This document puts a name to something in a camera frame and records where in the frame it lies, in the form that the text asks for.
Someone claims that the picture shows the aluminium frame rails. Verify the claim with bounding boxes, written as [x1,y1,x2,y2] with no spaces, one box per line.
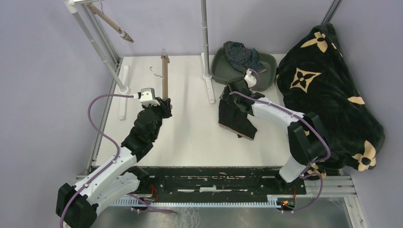
[63,175,369,228]

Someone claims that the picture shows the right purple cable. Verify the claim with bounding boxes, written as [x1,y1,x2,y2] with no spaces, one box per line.
[229,68,332,213]

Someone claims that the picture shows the rack pole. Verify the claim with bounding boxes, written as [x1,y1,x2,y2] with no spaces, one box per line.
[63,0,124,89]
[201,0,211,81]

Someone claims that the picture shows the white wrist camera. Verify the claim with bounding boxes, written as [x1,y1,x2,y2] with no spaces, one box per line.
[133,88,160,107]
[244,68,258,88]

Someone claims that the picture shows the purple cable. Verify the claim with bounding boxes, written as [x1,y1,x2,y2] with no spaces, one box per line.
[229,68,332,213]
[59,93,177,228]

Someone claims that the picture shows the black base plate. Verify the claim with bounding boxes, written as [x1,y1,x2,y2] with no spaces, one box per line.
[127,166,307,203]

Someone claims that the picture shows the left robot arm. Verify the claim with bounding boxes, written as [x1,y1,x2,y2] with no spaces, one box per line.
[56,97,172,228]

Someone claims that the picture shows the black striped underwear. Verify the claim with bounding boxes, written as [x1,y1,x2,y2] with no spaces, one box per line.
[218,86,258,140]

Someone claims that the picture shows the centre rack pole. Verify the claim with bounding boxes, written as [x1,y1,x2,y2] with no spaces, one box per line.
[201,0,211,81]

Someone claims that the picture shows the black floral blanket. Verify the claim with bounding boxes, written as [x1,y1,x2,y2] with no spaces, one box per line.
[276,22,385,176]

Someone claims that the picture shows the wooden clip hanger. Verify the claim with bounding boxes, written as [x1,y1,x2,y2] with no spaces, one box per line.
[149,48,170,100]

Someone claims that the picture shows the left rack pole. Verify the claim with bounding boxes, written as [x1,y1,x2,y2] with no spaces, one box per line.
[63,0,124,89]

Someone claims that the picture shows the left hanging wooden hanger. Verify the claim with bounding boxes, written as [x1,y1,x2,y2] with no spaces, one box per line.
[86,3,134,43]

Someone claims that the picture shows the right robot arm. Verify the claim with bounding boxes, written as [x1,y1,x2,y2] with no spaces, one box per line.
[225,77,331,194]

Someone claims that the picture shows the blue striped underwear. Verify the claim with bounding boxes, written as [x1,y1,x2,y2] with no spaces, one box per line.
[223,41,267,73]

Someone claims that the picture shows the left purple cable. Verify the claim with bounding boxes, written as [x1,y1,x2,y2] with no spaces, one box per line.
[59,93,177,228]

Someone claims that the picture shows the green plastic tray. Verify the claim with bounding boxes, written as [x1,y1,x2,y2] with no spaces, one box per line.
[211,48,277,92]

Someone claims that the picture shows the white cable duct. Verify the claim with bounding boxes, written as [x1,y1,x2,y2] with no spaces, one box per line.
[111,196,281,209]

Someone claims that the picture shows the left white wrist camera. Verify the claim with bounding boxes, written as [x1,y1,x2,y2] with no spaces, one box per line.
[133,88,160,107]

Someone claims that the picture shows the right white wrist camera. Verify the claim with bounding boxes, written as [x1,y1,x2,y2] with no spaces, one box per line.
[244,68,258,88]

